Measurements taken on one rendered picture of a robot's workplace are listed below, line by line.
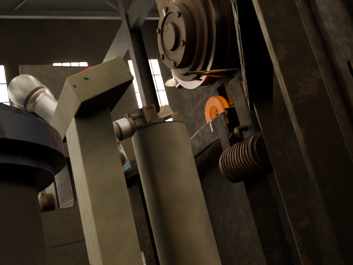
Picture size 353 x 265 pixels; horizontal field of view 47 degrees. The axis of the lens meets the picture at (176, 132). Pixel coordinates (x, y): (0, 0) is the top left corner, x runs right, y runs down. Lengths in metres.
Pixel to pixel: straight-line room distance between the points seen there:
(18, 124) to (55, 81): 4.13
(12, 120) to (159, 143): 0.51
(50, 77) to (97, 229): 3.82
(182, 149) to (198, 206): 0.12
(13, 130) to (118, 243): 0.42
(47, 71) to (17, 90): 3.05
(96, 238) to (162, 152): 0.22
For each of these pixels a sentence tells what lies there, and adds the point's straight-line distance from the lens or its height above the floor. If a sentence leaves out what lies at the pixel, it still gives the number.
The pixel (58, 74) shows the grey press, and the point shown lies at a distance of 4.50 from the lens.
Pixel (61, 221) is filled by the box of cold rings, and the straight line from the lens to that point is 3.83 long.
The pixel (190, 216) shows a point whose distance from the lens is 0.79.
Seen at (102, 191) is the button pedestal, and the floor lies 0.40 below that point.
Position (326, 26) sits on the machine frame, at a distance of 1.56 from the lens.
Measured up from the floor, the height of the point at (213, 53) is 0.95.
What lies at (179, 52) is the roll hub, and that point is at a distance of 1.75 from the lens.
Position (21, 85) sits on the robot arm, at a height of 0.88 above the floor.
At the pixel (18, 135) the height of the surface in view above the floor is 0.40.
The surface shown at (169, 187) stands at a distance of 0.79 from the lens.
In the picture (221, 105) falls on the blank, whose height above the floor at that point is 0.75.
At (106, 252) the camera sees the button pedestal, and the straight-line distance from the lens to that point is 0.70.
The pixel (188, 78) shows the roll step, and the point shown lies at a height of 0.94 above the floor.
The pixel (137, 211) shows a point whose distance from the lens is 2.01.
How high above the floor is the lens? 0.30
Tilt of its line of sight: 13 degrees up
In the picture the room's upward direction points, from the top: 14 degrees counter-clockwise
